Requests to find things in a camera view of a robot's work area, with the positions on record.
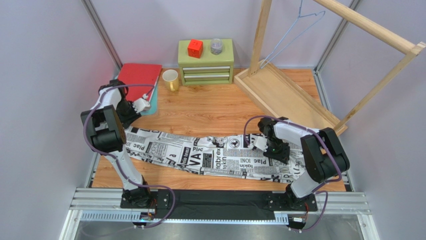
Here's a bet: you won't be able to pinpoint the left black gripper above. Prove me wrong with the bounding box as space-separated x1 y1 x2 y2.
115 98 142 130

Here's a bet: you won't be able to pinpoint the newspaper print trousers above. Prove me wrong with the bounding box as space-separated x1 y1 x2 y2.
125 127 306 184

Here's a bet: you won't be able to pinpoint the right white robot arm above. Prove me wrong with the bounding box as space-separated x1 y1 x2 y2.
254 117 350 210

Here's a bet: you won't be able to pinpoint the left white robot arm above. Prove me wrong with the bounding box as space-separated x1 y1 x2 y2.
80 79 153 209

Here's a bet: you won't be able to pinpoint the teal cutting board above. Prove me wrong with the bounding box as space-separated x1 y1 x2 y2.
117 74 159 116

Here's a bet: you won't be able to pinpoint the red board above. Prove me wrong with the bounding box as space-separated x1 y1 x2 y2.
117 63 163 102

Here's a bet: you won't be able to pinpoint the wooden clothes rack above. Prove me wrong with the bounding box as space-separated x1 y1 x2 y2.
233 0 426 136

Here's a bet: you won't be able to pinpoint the yellow mug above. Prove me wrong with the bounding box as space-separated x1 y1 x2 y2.
161 69 179 92

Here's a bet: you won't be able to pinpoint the red cube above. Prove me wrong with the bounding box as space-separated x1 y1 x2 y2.
187 39 204 59

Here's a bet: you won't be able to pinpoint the green drawer cabinet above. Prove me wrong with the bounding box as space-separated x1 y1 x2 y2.
177 38 234 86

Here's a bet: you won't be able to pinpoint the clear glass jar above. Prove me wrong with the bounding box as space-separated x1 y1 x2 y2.
210 38 223 55

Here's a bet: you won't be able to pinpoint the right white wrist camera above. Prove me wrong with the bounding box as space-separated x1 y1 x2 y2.
250 136 268 152

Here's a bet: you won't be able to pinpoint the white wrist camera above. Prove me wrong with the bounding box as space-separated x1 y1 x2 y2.
250 136 268 152
132 93 152 114

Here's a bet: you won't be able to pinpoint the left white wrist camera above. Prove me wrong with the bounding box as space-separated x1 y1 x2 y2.
132 93 152 114

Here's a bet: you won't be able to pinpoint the blue wire hanger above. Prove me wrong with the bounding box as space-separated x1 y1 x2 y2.
259 0 326 70

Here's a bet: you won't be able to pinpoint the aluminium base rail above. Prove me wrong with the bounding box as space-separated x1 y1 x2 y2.
69 188 380 240

